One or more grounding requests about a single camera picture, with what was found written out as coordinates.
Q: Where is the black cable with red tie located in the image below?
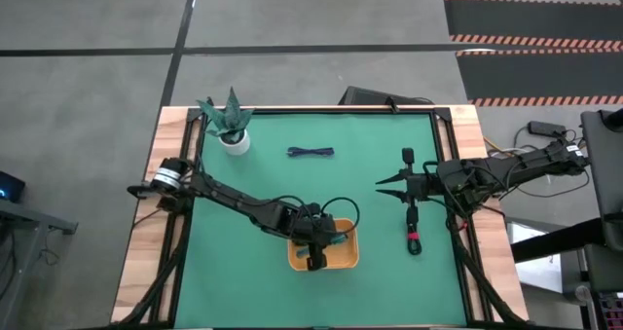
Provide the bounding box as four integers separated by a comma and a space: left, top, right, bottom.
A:
405, 207, 424, 257

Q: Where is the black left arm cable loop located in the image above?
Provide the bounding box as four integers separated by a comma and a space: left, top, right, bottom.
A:
318, 196, 362, 237

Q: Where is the wooden table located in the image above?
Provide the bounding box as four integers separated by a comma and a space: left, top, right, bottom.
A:
109, 104, 531, 324

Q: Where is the yellow plastic bin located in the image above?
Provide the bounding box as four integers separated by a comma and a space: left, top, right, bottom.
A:
286, 217, 361, 273

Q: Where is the black clamp bracket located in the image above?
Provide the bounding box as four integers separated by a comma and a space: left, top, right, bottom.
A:
127, 184, 160, 199

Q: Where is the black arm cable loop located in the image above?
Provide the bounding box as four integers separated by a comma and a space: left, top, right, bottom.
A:
421, 160, 488, 219
318, 196, 362, 237

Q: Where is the black hazard-striped floor mat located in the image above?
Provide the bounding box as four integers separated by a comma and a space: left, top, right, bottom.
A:
455, 49, 623, 108
443, 0, 623, 50

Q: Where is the black device with blue light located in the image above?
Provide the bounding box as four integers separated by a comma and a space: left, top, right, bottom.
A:
0, 169, 27, 204

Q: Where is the white plant pot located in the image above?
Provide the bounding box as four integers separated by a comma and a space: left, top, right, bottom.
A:
218, 128, 252, 158

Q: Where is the black flat box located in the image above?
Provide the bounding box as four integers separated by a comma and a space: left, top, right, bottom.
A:
337, 85, 435, 109

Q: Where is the green table mat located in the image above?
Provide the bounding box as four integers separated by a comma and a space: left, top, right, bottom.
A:
173, 111, 469, 328

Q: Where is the black support beam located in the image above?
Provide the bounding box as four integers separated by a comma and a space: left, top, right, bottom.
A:
509, 216, 607, 264

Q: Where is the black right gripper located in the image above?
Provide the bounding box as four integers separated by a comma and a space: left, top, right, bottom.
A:
375, 146, 442, 225

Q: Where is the blue USB-C cable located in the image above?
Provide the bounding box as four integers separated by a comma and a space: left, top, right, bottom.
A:
286, 145, 336, 159

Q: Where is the grey side table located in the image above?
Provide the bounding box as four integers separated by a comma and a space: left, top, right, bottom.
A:
0, 197, 80, 330

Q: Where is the black right arm cable loop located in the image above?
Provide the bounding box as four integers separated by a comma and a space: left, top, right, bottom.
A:
421, 160, 488, 219

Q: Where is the green snake plant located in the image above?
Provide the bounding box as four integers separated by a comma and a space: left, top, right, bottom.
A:
196, 86, 255, 144

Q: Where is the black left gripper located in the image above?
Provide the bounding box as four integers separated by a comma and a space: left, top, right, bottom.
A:
290, 202, 341, 274

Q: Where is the black power strip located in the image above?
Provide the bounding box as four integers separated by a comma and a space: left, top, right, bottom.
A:
527, 120, 568, 138

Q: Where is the white sheet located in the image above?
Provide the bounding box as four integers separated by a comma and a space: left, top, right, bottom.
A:
505, 221, 566, 293

